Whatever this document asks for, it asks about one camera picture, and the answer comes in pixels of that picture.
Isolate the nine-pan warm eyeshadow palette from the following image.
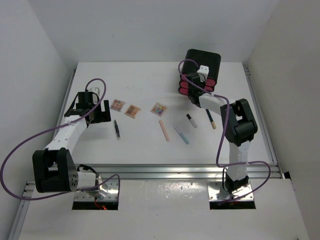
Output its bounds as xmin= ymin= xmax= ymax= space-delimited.
xmin=110 ymin=99 xmax=126 ymax=112

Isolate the pink drawer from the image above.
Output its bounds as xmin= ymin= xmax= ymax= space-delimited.
xmin=180 ymin=73 xmax=216 ymax=88
xmin=179 ymin=79 xmax=215 ymax=92
xmin=178 ymin=86 xmax=215 ymax=96

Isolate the black lipstick pen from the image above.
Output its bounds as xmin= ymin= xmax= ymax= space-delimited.
xmin=113 ymin=120 xmax=121 ymax=140

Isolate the brown four-pan palette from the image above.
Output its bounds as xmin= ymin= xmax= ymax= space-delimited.
xmin=124 ymin=104 xmax=141 ymax=119

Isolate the colourful eyeshadow palette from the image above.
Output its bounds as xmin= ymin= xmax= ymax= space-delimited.
xmin=150 ymin=102 xmax=168 ymax=117

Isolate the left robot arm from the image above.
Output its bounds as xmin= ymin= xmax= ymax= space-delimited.
xmin=32 ymin=91 xmax=111 ymax=193

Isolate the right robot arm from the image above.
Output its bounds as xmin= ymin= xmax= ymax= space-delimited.
xmin=180 ymin=73 xmax=258 ymax=194

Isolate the clear black-cap lip gloss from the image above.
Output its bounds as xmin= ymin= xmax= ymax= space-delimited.
xmin=186 ymin=114 xmax=198 ymax=128

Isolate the black drawer cabinet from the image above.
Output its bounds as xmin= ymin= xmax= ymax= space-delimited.
xmin=181 ymin=48 xmax=222 ymax=92

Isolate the black gold eyeliner pencil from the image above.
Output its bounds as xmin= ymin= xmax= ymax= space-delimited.
xmin=205 ymin=109 xmax=216 ymax=130

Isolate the light blue mascara tube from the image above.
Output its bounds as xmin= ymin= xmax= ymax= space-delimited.
xmin=174 ymin=126 xmax=190 ymax=145

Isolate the pink stick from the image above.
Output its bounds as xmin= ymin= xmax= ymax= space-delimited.
xmin=158 ymin=120 xmax=170 ymax=142

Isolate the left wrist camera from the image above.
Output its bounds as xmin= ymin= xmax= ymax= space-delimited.
xmin=88 ymin=87 xmax=100 ymax=96

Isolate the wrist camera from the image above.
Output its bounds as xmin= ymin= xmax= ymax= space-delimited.
xmin=88 ymin=87 xmax=100 ymax=96
xmin=196 ymin=65 xmax=209 ymax=83

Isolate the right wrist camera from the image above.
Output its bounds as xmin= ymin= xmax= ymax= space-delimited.
xmin=196 ymin=65 xmax=209 ymax=83

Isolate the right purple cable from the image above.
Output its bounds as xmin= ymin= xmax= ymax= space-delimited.
xmin=177 ymin=59 xmax=272 ymax=201

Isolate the purple cable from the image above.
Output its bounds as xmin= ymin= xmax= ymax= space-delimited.
xmin=1 ymin=78 xmax=121 ymax=201
xmin=177 ymin=59 xmax=272 ymax=201

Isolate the aluminium rail frame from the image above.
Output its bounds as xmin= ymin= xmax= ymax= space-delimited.
xmin=8 ymin=62 xmax=284 ymax=240

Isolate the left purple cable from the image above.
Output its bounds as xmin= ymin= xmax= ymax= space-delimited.
xmin=1 ymin=78 xmax=121 ymax=201

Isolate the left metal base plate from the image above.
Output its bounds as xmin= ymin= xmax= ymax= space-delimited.
xmin=74 ymin=180 xmax=119 ymax=202

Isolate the metal base plate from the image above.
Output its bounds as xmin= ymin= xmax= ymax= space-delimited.
xmin=207 ymin=180 xmax=254 ymax=203
xmin=74 ymin=180 xmax=119 ymax=202

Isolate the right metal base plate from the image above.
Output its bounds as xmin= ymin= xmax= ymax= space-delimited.
xmin=207 ymin=180 xmax=254 ymax=203

